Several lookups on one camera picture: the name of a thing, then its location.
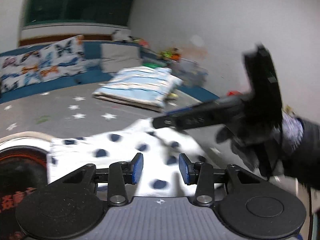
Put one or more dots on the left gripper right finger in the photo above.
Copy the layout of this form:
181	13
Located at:
200	174

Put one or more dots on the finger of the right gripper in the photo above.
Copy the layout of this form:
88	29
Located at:
179	111
210	113

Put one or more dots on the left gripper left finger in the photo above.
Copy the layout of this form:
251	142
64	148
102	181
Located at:
120	174

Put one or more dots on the white polka dot garment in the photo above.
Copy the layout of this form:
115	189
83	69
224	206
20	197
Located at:
160	149

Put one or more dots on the black sleeved right forearm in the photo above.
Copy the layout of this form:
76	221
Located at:
301	147

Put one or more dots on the yellow cloth under stack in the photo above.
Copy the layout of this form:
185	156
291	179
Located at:
172	96

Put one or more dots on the folded striped blue cloth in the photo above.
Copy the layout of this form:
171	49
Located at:
141	86

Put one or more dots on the red small box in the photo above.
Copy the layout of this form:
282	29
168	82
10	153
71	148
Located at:
233	93

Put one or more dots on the colourful toy pile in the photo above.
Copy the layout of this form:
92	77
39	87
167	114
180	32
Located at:
188	71

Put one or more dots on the green ball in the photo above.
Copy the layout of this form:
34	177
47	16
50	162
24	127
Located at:
154	65

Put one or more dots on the grey cushion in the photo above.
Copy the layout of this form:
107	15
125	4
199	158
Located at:
115	57

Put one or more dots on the blue sofa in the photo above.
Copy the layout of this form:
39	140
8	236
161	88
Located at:
94	74

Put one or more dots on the white plush toy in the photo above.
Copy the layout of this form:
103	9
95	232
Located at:
120	36

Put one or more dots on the butterfly print pillow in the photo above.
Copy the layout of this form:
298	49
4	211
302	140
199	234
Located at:
64	58

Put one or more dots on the dark green window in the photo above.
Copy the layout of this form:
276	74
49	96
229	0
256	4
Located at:
113	12

